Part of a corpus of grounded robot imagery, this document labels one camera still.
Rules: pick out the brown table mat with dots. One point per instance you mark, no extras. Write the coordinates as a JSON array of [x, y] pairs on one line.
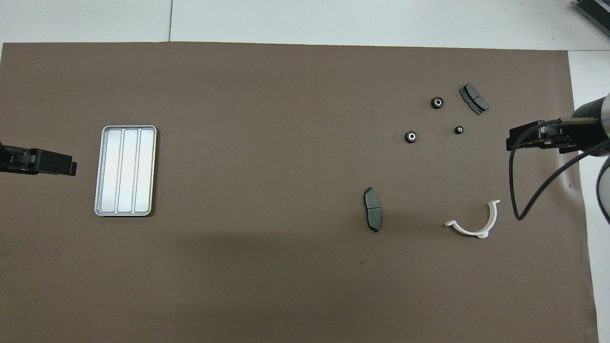
[[286, 143]]

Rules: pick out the dark grey brake pad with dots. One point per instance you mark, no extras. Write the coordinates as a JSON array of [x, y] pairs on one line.
[[373, 212], [474, 98]]

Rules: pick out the grey ribbed metal object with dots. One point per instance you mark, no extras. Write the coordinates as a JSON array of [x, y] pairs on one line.
[[595, 12]]

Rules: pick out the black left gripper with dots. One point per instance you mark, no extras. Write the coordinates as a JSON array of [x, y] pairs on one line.
[[14, 162]]

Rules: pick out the silver metal compartment tray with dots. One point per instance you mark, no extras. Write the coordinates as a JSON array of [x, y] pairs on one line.
[[125, 171]]

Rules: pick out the white curved plastic bracket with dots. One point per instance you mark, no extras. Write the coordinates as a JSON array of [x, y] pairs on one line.
[[476, 233]]

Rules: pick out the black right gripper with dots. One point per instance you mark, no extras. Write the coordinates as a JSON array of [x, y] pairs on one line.
[[579, 140]]

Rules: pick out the small black bearing gear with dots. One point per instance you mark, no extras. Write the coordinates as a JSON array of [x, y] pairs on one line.
[[459, 129]]

